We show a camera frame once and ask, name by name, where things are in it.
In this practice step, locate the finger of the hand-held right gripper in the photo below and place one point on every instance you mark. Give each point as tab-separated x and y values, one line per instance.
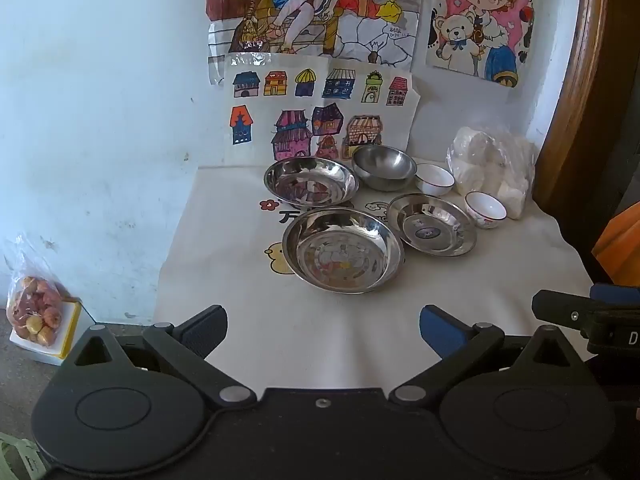
615	294
560	310

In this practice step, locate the drawing of girl with teddy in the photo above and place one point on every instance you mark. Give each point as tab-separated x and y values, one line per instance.
480	15

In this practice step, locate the plastic bag of red fruit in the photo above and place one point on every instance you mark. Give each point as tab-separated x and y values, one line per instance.
37	310

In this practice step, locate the white and yellow box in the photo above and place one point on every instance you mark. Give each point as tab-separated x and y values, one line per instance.
75	330

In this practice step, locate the white bowl with red pattern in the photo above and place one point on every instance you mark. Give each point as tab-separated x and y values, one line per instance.
485	210

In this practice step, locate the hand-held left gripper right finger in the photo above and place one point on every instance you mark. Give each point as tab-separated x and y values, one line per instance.
440	332

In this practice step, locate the orange cloth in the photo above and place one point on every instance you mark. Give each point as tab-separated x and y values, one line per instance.
622	250

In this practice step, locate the drawing of colourful houses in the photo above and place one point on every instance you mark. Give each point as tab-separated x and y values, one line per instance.
320	95

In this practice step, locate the green plastic thing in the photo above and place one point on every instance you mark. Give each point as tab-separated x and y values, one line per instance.
15	460

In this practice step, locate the steel bowl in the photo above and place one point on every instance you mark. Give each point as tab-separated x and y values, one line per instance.
384	166

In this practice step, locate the white bowl with red rim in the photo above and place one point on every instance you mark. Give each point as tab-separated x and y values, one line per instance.
434	180

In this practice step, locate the large steel plate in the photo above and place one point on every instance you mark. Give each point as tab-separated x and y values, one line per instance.
342	252

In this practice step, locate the plastic bag of white blocks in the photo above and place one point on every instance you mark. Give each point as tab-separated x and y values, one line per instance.
495	165

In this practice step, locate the steel plate with rim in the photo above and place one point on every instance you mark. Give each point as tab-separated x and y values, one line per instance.
430	225

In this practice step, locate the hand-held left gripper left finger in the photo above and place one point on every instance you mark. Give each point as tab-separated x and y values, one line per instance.
205	330

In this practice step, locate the drawing of child with fan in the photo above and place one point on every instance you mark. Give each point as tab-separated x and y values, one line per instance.
310	5

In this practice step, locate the white printed tablecloth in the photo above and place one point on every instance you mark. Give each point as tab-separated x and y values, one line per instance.
350	332

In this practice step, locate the curved wooden frame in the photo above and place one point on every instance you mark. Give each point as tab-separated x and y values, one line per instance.
585	85

